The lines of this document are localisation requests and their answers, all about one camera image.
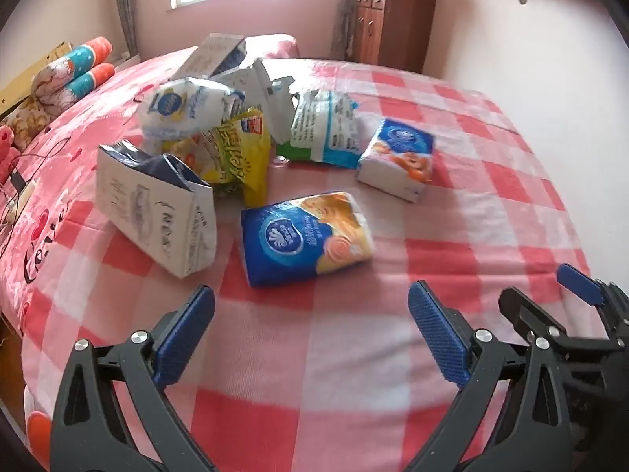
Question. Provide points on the popcorn print pillow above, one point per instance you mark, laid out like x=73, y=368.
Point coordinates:
x=24, y=123

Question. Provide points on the pink folded blanket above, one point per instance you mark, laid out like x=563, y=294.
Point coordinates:
x=5, y=152

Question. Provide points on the white plastic bag blue logo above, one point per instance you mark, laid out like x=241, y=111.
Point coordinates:
x=182, y=108

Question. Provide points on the white power strip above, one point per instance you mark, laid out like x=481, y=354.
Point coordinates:
x=22, y=199

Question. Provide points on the yellow snack bag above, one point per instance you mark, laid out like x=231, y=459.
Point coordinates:
x=236, y=152

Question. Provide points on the wooden cabinet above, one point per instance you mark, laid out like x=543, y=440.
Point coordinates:
x=398, y=24

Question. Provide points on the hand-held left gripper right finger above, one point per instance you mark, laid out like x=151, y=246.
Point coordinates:
x=440, y=334

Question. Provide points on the blue white boxy tissue pack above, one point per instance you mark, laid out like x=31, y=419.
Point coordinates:
x=398, y=157

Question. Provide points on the blue soft tissue pack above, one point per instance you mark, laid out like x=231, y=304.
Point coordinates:
x=299, y=238

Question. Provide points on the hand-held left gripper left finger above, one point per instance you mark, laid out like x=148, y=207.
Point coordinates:
x=184, y=334

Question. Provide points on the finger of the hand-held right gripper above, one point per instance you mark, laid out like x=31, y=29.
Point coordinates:
x=526, y=312
x=580, y=282

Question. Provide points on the red white checkered blanket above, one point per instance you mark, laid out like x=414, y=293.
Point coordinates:
x=344, y=354

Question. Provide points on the pink heart print bedsheet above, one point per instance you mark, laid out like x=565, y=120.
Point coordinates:
x=59, y=191

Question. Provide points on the rolled floral bolster pillow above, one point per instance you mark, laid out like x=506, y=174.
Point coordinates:
x=81, y=86
x=73, y=61

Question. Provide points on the yellow headboard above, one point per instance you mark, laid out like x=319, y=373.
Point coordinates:
x=29, y=71

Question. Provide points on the grey curtain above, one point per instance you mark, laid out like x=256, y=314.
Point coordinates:
x=127, y=5
x=342, y=14

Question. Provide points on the white milk carton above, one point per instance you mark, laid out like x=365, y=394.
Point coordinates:
x=209, y=56
x=268, y=93
x=142, y=216

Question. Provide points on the white green plastic wrapper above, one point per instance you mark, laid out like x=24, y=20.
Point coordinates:
x=322, y=125

